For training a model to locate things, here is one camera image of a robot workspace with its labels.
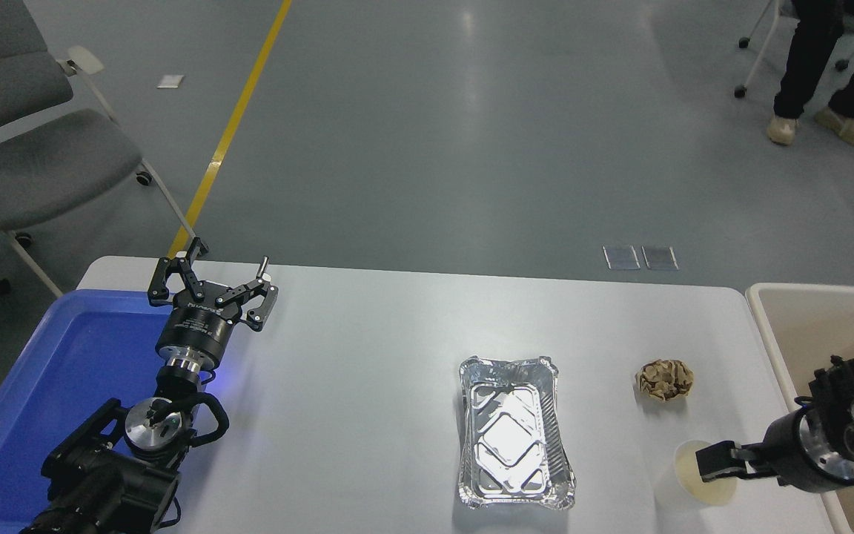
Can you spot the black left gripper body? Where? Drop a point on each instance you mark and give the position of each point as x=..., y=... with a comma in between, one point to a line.
x=193, y=334

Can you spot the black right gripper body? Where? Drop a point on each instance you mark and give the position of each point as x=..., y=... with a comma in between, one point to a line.
x=786, y=449

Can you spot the white paper cup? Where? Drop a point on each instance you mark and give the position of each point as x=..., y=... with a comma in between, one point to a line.
x=685, y=463

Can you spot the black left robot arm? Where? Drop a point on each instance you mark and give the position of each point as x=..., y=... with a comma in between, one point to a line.
x=108, y=482

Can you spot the crumpled tan paper ball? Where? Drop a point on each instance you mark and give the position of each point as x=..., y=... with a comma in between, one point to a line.
x=664, y=380

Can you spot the large pale bin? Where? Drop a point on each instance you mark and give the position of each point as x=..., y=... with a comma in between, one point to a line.
x=805, y=326

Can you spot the blue plastic tray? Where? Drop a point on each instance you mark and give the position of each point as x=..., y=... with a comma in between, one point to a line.
x=64, y=371

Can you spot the grey padded office chair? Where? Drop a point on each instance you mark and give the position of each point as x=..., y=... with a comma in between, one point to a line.
x=41, y=163

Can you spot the silver foil tray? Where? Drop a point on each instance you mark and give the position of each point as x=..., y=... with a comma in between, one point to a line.
x=516, y=437

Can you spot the clear floor plate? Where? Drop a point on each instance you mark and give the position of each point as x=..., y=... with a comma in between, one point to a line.
x=622, y=257
x=660, y=257

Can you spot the person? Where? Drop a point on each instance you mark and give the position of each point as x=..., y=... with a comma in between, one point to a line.
x=805, y=52

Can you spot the white wheeled chair frame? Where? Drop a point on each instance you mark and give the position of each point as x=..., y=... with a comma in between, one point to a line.
x=757, y=52

